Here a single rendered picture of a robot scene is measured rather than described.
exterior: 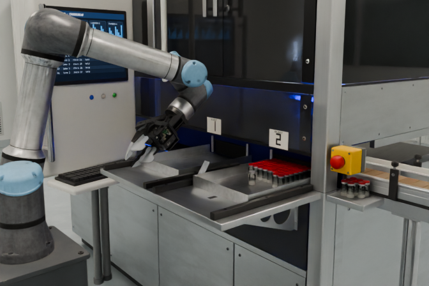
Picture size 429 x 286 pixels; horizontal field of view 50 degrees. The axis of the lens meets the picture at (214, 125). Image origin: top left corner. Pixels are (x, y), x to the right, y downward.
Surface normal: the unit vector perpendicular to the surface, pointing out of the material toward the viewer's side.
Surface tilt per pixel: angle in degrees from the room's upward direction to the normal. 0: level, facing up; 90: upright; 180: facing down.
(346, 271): 90
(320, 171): 90
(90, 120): 90
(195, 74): 90
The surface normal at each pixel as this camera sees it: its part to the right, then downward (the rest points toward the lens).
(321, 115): -0.77, 0.11
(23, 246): 0.40, -0.15
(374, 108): 0.63, 0.13
